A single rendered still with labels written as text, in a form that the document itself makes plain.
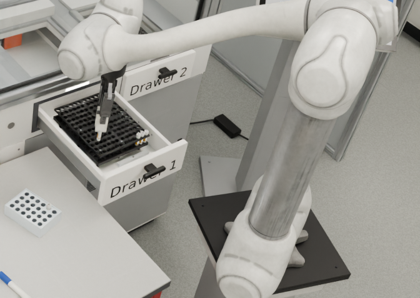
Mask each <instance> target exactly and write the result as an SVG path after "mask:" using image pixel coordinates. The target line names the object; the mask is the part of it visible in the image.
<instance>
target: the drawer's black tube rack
mask: <svg viewBox="0 0 420 298"><path fill-rule="evenodd" d="M95 96H96V97H95ZM98 96H99V93H97V94H93V95H92V96H88V97H85V98H83V99H80V100H77V101H74V102H71V103H69V104H66V105H63V106H60V107H57V108H55V109H54V111H55V112H56V113H57V114H58V115H56V116H53V119H54V120H55V121H56V122H57V123H58V124H59V127H60V128H62V129H63V130H64V131H65V132H66V133H67V134H68V135H69V136H70V137H71V138H72V139H73V140H74V141H75V142H76V144H77V146H78V147H80V148H81V149H82V150H83V151H84V152H85V153H86V154H87V155H88V156H89V157H90V158H91V159H92V160H93V161H94V162H95V163H96V166H97V167H99V166H100V165H102V164H105V163H107V162H109V161H111V160H114V159H116V158H118V159H119V158H120V157H121V156H123V155H125V154H128V153H130V152H132V151H135V150H140V148H142V147H144V146H146V145H148V142H147V141H146V142H142V144H139V145H138V146H135V143H134V144H131V145H129V146H126V147H124V148H122V149H119V150H117V151H114V152H112V153H110V154H107V155H105V156H102V157H99V156H98V155H97V154H96V152H97V151H101V150H102V149H104V148H107V147H109V146H111V145H114V144H117V143H119V142H122V141H124V140H126V139H129V138H130V137H133V136H136V134H137V133H138V132H139V133H140V132H141V131H145V130H144V129H143V128H142V127H141V126H140V125H139V124H138V123H137V122H136V121H135V120H134V119H133V118H132V117H131V116H130V115H129V114H128V113H127V112H126V111H125V110H124V109H123V108H121V107H120V106H119V105H118V104H117V103H116V102H115V101H113V104H115V105H113V104H112V109H111V115H110V117H109V119H108V123H107V130H106V132H102V134H101V140H100V141H97V140H96V139H97V134H98V132H95V126H94V125H95V120H96V111H97V109H98V106H99V104H98V102H99V98H98ZM91 98H93V99H91ZM87 99H89V101H88V100H87ZM83 101H85V102H83ZM78 103H80V104H78ZM73 104H76V105H73ZM69 106H72V107H69ZM65 107H68V108H65ZM117 107H118V108H119V109H117ZM61 109H64V110H61ZM57 110H59V111H57ZM120 111H122V112H120ZM118 113H119V114H118ZM126 116H128V117H126ZM129 119H131V120H132V121H130V120H129ZM127 121H128V122H127ZM133 123H135V124H133ZM131 125H132V126H131ZM137 127H139V128H137Z"/></svg>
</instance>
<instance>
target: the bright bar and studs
mask: <svg viewBox="0 0 420 298"><path fill-rule="evenodd" d="M148 154H149V151H148V150H147V149H146V150H144V151H141V152H139V153H137V154H134V155H132V156H130V157H127V158H125V159H123V160H121V161H118V162H117V163H116V165H117V166H118V167H121V166H123V165H125V164H128V163H130V162H132V161H135V160H137V159H139V158H141V157H144V156H146V155H148Z"/></svg>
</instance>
